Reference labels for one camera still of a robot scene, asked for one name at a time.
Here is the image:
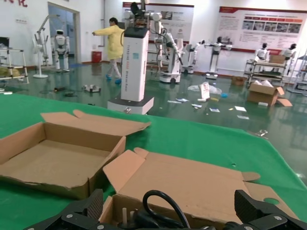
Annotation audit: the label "white red carton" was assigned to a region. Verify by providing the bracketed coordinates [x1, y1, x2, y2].
[198, 81, 211, 103]

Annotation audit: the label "metal shelf unit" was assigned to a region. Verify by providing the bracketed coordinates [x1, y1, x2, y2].
[286, 54, 307, 94]

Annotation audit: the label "glass doorway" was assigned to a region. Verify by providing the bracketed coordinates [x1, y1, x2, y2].
[47, 1, 81, 66]

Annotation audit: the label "wide red white info board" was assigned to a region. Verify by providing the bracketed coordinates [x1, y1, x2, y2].
[218, 6, 307, 53]

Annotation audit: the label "large open cardboard box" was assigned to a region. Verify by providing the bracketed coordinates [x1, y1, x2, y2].
[247, 80, 293, 107]

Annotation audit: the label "cardboard box on rack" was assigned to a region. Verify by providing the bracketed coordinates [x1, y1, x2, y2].
[268, 54, 286, 65]

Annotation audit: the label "clear plastic bag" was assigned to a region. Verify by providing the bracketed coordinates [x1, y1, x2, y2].
[188, 83, 223, 94]

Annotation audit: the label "person in yellow coat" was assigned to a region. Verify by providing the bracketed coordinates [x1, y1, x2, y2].
[92, 17, 126, 85]

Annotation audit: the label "grey wall pipe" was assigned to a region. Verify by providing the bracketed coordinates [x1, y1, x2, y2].
[102, 0, 106, 47]

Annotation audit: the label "tangled black power cables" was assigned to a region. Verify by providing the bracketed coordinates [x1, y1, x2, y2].
[117, 190, 216, 230]

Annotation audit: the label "black cable and device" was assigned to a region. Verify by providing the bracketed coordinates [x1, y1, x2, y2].
[39, 86, 79, 97]

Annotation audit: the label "white robot on wheeled base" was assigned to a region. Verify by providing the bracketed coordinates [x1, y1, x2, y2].
[184, 39, 206, 74]

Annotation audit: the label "cardboard box with clean rim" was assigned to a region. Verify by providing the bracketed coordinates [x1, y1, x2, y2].
[99, 147, 294, 230]

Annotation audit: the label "red bin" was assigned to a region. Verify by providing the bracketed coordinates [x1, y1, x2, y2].
[92, 50, 103, 64]

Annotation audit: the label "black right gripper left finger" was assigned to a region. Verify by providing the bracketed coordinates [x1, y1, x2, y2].
[24, 188, 106, 230]

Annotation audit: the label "small brown cardboard box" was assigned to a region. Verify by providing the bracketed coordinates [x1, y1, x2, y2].
[231, 76, 248, 86]

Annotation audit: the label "white tower robot with arms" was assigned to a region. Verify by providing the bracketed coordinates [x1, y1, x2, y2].
[107, 0, 170, 115]

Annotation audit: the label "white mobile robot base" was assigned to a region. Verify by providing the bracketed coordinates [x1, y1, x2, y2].
[159, 32, 184, 85]

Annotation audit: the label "white humanoid robot by doorway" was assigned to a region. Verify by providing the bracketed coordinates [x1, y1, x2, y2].
[51, 29, 71, 72]

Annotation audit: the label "green table cloth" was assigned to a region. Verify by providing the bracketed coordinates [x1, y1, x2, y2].
[0, 92, 307, 230]

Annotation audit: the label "white floor stand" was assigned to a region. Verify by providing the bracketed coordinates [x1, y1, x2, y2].
[33, 14, 61, 79]

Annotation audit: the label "cardboard box with torn rim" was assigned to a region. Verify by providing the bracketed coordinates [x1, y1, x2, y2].
[0, 109, 152, 201]

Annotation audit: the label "white pipe rack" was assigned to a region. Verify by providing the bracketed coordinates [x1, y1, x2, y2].
[0, 37, 30, 85]

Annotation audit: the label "metal work table rack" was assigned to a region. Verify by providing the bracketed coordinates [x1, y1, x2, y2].
[244, 55, 287, 87]

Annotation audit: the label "white humanoid robot black head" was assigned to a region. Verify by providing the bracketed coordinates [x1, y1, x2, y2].
[282, 43, 297, 61]
[254, 43, 271, 63]

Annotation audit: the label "humanoid robot with outstretched arms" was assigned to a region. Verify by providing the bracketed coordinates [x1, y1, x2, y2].
[203, 36, 233, 80]

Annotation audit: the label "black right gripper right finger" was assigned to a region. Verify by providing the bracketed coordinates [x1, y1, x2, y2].
[225, 189, 307, 230]

